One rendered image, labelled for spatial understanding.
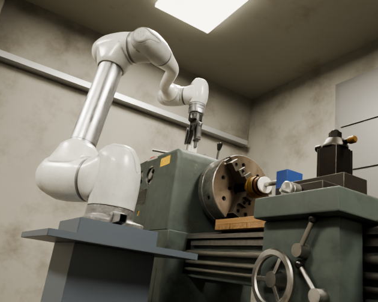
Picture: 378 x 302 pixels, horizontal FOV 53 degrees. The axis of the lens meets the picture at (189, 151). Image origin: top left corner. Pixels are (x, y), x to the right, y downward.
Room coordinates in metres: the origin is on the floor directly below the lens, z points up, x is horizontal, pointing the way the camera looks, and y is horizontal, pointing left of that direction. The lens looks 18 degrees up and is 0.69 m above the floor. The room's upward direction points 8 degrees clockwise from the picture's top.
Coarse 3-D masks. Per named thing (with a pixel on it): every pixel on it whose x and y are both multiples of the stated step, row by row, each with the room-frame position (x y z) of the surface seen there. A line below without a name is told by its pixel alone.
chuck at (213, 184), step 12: (240, 156) 1.63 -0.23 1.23; (216, 168) 1.58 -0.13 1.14; (228, 168) 1.60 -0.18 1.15; (252, 168) 1.66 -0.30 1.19; (204, 180) 1.63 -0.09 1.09; (216, 180) 1.57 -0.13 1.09; (228, 180) 1.60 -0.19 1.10; (204, 192) 1.63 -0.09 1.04; (216, 192) 1.58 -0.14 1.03; (228, 192) 1.60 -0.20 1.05; (216, 204) 1.58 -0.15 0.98; (228, 204) 1.61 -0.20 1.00; (252, 204) 1.67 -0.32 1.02; (216, 216) 1.66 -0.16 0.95; (240, 216) 1.64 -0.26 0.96
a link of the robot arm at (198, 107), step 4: (192, 104) 1.83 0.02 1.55; (196, 104) 1.82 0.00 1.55; (200, 104) 1.82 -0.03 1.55; (204, 104) 1.84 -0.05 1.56; (188, 108) 1.86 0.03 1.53; (192, 108) 1.83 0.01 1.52; (196, 108) 1.82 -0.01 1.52; (200, 108) 1.83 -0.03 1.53; (204, 108) 1.85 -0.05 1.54; (188, 112) 1.86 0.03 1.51; (192, 112) 1.84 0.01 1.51; (196, 112) 1.83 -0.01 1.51; (200, 112) 1.83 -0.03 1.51; (204, 112) 1.85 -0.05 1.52
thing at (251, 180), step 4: (252, 176) 1.55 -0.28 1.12; (256, 176) 1.53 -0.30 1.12; (260, 176) 1.51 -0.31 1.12; (248, 180) 1.54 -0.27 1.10; (252, 180) 1.52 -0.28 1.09; (256, 180) 1.50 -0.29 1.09; (248, 184) 1.53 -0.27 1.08; (252, 184) 1.52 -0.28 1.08; (256, 184) 1.50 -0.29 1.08; (244, 188) 1.58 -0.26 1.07; (248, 188) 1.54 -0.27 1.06; (252, 188) 1.52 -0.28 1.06; (256, 188) 1.50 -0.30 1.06; (248, 192) 1.55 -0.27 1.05; (252, 192) 1.53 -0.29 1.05; (256, 192) 1.53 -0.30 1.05; (260, 192) 1.51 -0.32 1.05; (252, 196) 1.56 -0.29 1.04; (256, 196) 1.55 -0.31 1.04
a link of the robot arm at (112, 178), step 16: (112, 144) 1.21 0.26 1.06; (96, 160) 1.19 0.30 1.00; (112, 160) 1.17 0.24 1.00; (128, 160) 1.18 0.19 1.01; (80, 176) 1.21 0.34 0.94; (96, 176) 1.18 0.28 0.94; (112, 176) 1.17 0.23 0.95; (128, 176) 1.18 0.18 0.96; (80, 192) 1.23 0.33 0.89; (96, 192) 1.18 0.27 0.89; (112, 192) 1.17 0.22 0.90; (128, 192) 1.19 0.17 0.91; (128, 208) 1.20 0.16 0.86
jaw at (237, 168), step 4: (224, 160) 1.62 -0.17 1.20; (228, 160) 1.60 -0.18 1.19; (236, 160) 1.57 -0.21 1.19; (228, 164) 1.58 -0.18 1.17; (232, 164) 1.56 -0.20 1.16; (236, 164) 1.58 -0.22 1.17; (240, 164) 1.58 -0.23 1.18; (232, 168) 1.58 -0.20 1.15; (236, 168) 1.57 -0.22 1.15; (240, 168) 1.58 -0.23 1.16; (244, 168) 1.57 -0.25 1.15; (232, 172) 1.59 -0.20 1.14; (236, 172) 1.57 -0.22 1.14; (240, 172) 1.56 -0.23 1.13; (244, 172) 1.57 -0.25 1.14; (232, 176) 1.61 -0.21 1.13; (236, 176) 1.59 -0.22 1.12; (240, 176) 1.57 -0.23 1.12; (244, 176) 1.55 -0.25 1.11; (248, 176) 1.55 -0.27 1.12; (236, 180) 1.60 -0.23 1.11; (240, 180) 1.58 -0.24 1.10; (244, 180) 1.56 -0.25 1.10; (236, 184) 1.62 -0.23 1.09
